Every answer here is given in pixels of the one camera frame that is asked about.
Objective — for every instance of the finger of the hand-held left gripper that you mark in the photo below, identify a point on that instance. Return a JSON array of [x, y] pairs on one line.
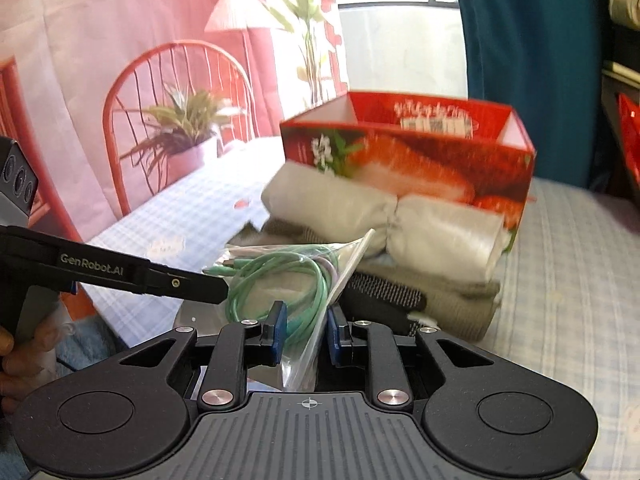
[[190, 285]]

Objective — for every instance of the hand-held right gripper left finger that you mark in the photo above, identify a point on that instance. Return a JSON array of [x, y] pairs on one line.
[[275, 335]]

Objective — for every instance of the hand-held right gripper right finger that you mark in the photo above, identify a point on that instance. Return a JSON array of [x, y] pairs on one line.
[[339, 335]]

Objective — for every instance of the black speckled cloth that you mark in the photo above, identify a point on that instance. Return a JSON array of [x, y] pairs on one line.
[[380, 295]]

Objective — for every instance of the grey knit cloth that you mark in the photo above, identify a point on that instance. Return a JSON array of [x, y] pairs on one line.
[[450, 305]]

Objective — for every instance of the white mesh cloth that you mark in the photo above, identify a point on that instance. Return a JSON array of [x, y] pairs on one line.
[[350, 205]]

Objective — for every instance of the red strawberry print cardboard box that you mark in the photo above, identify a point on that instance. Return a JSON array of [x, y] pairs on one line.
[[425, 155]]

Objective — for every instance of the person's left hand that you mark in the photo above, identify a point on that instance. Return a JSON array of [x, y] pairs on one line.
[[30, 360]]

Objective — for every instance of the person's blue jeans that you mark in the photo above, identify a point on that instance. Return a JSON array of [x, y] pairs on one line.
[[95, 340]]

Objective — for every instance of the teal curtain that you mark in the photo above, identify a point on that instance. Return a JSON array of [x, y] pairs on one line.
[[525, 60]]

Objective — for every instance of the red plastic bag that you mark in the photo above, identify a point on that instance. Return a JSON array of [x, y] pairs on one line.
[[631, 130]]

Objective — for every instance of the pink printed wall backdrop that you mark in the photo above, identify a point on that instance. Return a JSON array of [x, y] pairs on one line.
[[75, 60]]

